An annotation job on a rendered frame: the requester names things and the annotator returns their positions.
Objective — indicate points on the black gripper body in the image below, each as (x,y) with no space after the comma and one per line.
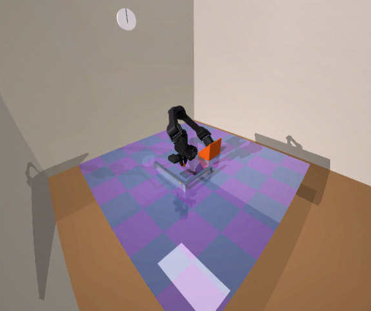
(176,158)

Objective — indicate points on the low clear glass wall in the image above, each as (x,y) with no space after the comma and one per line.
(179,184)

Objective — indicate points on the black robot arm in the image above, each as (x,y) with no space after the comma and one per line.
(179,135)

